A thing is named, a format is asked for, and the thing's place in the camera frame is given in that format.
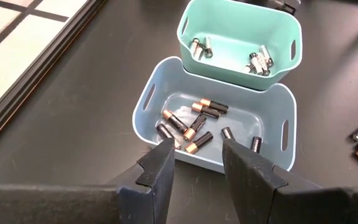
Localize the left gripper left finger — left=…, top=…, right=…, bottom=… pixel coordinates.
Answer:
left=0, top=138, right=176, bottom=224

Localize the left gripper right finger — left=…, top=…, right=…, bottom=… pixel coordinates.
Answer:
left=222, top=138, right=358, bottom=224

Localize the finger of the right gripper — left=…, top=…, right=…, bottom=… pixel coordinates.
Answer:
left=268, top=0, right=301, bottom=16

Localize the teal plastic bin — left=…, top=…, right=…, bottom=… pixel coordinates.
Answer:
left=177, top=0, right=303, bottom=91

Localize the dusty blue plastic bin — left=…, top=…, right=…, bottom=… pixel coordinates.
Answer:
left=131, top=55, right=298, bottom=174

